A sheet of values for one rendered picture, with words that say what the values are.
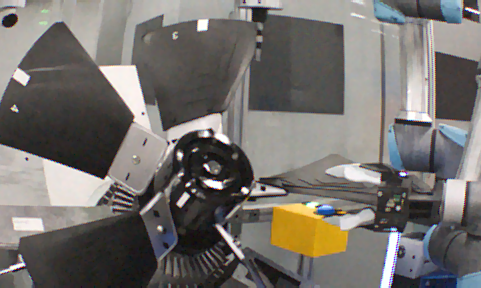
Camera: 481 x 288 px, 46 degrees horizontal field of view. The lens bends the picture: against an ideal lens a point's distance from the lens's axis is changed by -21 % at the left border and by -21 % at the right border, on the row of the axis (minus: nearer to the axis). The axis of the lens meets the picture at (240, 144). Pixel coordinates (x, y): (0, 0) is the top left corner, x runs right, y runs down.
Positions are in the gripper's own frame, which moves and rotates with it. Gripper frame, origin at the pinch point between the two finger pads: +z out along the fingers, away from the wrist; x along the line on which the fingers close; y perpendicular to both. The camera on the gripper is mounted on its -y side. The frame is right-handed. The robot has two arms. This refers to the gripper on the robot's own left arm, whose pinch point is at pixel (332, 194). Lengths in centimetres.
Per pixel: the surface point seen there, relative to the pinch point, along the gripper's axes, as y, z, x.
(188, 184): 19.3, 14.4, -5.0
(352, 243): -105, 15, 45
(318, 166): -13.5, 5.8, -1.1
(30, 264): 45, 26, 1
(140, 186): 15.2, 24.0, -2.7
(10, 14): 0, 69, -32
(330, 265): -97, 20, 50
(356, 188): -6.2, -2.8, 0.4
